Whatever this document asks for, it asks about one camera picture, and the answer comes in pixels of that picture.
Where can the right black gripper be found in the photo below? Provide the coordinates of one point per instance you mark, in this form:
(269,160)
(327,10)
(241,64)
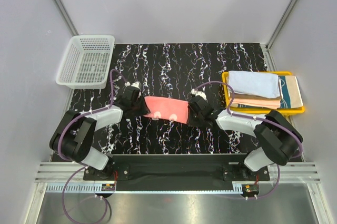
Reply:
(191,122)

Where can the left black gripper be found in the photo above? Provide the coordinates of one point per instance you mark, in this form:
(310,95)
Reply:
(145,110)

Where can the pink striped cloth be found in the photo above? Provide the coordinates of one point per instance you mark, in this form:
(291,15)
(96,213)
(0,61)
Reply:
(167,109)

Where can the light blue cloth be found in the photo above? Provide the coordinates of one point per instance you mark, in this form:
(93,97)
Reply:
(265,85)

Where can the peach towel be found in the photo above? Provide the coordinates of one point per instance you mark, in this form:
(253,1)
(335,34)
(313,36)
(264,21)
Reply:
(270,104)

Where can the teal beige Doraemon towel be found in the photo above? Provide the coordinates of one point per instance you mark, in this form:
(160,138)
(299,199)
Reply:
(291,95)

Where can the yellow cloth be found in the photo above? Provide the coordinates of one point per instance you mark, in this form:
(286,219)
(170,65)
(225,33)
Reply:
(237,96)

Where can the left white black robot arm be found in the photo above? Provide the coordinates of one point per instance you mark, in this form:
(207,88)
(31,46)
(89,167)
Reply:
(74,136)

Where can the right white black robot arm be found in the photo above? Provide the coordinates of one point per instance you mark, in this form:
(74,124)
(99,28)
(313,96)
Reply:
(279,140)

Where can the yellow plastic tray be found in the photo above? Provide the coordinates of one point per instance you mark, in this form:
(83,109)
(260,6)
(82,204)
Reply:
(256,110)

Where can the white plastic basket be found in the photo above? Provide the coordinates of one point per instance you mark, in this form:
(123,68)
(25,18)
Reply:
(86,62)

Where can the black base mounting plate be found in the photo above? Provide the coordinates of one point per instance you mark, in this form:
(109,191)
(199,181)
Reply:
(177,173)

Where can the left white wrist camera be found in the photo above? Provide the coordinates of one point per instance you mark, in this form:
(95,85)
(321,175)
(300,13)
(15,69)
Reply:
(137,85)

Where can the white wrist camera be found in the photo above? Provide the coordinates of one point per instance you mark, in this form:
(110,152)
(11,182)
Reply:
(198,93)
(137,85)

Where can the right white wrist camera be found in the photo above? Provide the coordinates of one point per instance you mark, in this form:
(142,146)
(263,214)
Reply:
(198,93)

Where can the aluminium front rail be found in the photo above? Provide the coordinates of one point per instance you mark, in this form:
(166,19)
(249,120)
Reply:
(69,177)

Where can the left aluminium frame post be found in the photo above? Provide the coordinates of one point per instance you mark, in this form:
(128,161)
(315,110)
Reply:
(66,17)

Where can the aluminium frame post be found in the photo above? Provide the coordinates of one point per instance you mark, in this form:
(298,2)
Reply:
(66,17)
(291,5)

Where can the right aluminium frame post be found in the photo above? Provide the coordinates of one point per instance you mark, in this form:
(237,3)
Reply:
(291,5)

